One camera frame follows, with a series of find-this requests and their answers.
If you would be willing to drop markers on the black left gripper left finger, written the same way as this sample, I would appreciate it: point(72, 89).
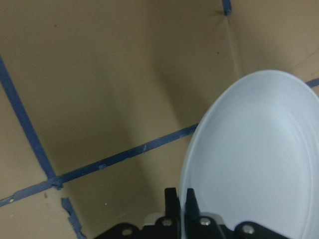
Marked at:
point(172, 205)

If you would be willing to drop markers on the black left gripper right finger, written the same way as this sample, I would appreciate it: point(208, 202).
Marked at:
point(192, 212)

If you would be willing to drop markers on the light blue plate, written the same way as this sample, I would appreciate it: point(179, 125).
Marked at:
point(255, 156)

